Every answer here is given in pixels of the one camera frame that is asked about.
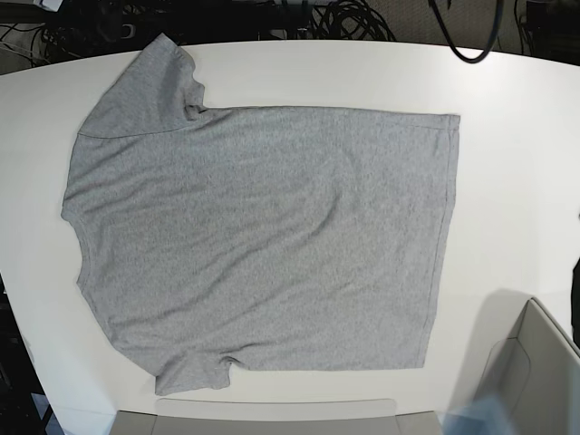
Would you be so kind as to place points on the grey T-shirt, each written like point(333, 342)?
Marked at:
point(273, 238)

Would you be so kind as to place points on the grey cardboard box right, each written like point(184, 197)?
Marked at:
point(530, 384)

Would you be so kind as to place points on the grey cardboard box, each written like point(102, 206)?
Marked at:
point(172, 416)
point(530, 384)

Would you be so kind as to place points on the grey cardboard box bottom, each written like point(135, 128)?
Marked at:
point(172, 416)

